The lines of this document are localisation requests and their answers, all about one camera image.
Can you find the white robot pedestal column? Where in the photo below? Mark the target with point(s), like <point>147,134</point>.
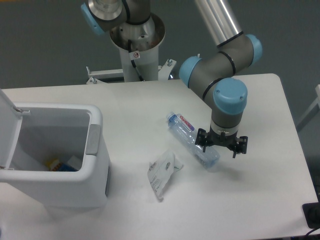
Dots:
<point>139,48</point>

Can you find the blue trash package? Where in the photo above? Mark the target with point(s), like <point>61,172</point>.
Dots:
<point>66,168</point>

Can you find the black device at corner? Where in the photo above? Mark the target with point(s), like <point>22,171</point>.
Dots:
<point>312,214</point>

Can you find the white trash can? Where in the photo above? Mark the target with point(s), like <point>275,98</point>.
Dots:
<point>59,131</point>

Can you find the white frame at right edge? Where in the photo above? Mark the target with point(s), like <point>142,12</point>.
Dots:
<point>310,112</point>

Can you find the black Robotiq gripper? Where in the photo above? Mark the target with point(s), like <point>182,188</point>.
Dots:
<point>238,145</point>

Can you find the clear plastic water bottle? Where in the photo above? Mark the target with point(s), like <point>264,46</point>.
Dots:
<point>185,132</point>

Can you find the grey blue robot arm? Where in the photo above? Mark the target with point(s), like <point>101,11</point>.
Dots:
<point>211,80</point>

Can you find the white pedestal base frame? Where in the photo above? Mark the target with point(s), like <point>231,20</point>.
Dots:
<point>160,71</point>

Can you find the yellow orange trash packet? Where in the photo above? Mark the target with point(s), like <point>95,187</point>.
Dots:
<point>53,165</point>

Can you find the clear plastic wrapper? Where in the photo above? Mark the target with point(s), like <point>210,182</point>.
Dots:
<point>160,172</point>

